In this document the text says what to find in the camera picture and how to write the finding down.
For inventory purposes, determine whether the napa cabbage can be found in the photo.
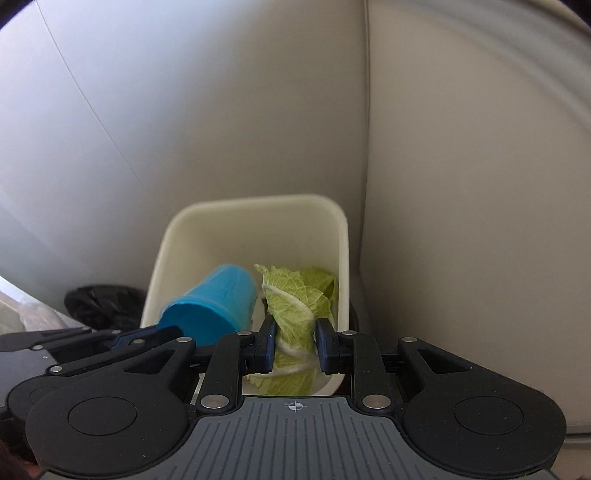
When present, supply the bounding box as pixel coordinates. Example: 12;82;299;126
247;264;338;397

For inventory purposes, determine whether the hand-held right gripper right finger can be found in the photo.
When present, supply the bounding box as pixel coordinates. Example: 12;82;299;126
315;318;469;411

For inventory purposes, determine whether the white panelled door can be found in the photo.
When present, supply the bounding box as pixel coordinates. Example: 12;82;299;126
360;0;591;450

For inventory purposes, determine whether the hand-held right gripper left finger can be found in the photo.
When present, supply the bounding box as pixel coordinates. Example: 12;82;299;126
124;316;277;412

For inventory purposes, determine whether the white plastic trash bin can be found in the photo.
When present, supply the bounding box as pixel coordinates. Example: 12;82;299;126
141;194;349;398

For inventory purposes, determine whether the black plastic bag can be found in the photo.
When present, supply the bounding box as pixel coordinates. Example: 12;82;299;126
64;285;147;332

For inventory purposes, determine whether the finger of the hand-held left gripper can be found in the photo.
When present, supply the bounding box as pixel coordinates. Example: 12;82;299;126
0;327;93;354
47;325;184;376

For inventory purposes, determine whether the clear plastic bag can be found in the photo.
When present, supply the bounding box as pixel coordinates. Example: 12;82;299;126
0;276;88;335

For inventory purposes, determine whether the blue plastic cup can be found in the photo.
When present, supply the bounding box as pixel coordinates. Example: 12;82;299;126
159;264;258;347

